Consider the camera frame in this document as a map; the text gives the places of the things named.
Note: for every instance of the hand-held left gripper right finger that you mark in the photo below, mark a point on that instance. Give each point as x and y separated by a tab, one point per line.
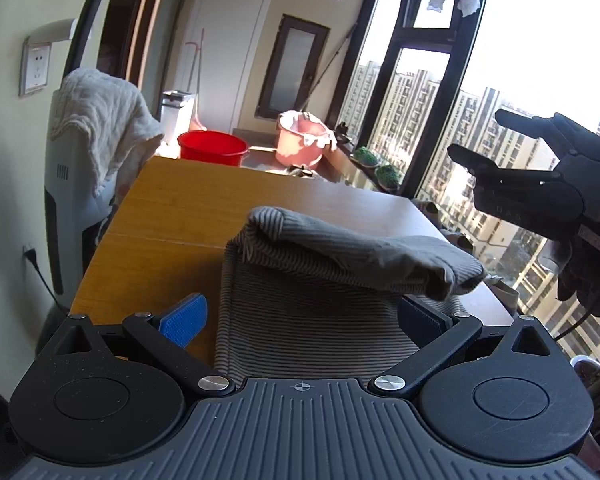
422	321

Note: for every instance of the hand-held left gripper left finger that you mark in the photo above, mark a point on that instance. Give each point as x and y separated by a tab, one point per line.
184	322

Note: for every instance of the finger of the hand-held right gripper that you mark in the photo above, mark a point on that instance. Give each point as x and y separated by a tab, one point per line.
550	127
485	167

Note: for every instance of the striped knit shirt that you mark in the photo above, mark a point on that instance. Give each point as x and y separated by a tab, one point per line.
305	310

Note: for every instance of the person's right hand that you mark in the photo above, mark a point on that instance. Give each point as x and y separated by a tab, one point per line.
592	280

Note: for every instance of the white sneaker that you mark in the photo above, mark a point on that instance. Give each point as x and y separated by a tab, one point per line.
430	210
457	241

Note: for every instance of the green shoe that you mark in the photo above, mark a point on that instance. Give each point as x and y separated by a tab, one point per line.
387	177
366	156

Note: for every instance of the small dark object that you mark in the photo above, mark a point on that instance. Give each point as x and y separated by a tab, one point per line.
345	134

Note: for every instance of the white hanging cloth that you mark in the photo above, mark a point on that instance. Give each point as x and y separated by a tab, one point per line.
467	4

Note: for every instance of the white upright vacuum cleaner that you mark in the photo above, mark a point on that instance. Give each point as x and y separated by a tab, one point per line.
62	200

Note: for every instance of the white rag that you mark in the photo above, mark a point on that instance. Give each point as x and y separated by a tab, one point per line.
312	137

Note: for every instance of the red plastic basin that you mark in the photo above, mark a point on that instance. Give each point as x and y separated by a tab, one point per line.
212	147

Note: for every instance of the dark cloth pile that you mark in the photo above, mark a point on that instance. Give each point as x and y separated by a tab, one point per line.
302	171

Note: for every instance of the mop pole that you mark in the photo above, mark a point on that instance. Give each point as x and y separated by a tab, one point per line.
330	63

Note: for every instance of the pink bucket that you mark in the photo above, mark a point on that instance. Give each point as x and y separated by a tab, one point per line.
295	147

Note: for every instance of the white trash bin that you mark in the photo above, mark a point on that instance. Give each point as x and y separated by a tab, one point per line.
175	115

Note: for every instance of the tall dark framed glass panel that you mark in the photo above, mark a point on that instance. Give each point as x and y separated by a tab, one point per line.
292	67

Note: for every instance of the white towel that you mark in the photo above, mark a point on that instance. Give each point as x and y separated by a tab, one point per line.
100	110

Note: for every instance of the white door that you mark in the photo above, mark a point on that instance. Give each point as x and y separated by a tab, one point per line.
230	45

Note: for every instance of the white wall socket with cover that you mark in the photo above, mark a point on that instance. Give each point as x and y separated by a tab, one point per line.
35	67

